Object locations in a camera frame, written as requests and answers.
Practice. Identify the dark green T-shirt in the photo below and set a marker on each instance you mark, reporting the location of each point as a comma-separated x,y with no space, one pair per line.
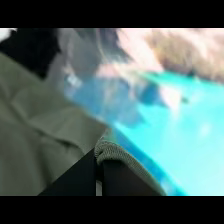
36,133

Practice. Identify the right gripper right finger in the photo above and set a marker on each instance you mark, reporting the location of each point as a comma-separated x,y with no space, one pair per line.
123,181

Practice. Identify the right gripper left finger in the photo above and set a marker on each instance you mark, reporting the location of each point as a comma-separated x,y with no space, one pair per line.
80,180

